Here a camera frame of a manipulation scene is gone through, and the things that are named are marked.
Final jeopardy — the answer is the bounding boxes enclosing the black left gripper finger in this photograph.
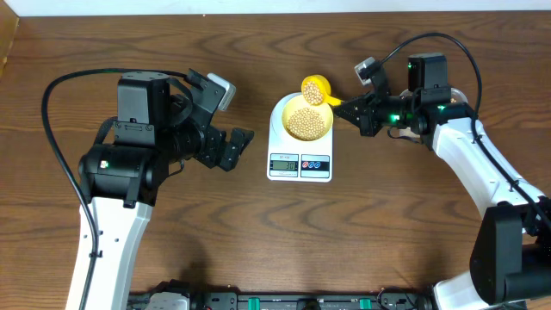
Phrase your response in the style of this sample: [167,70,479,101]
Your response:
[227,127,254,158]
[218,144,241,171]

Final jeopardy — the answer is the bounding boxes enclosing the yellow plastic measuring scoop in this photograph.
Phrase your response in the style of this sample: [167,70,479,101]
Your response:
[301,75,343,107]

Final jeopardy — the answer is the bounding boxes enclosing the pale yellow bowl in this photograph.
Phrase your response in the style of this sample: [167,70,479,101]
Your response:
[282,95,333,140]

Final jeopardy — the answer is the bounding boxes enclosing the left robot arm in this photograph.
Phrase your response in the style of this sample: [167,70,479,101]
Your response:
[66,71,254,309]

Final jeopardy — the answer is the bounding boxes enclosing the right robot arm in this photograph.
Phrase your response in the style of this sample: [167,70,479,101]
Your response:
[333,53,550,309]

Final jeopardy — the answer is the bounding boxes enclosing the soybeans in scoop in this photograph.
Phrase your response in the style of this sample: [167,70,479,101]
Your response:
[301,81,325,105]

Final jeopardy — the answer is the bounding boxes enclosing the soybeans in bowl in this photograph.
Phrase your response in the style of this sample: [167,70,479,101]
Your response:
[285,108,325,141]

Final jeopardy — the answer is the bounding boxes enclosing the white digital kitchen scale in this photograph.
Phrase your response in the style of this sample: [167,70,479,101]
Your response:
[267,92,333,183]

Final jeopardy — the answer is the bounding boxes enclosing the clear plastic container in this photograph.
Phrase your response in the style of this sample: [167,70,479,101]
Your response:
[398,86,469,139]

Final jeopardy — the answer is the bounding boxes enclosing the black right camera cable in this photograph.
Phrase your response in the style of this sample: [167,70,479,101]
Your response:
[378,32,551,229]

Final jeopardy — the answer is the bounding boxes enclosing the black camera cable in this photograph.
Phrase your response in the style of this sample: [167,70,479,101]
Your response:
[378,32,551,229]
[40,67,190,310]

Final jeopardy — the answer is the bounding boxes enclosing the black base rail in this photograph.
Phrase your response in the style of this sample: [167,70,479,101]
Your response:
[125,280,438,310]

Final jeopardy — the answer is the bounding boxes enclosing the black left camera cable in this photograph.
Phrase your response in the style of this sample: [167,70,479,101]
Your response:
[40,67,190,310]

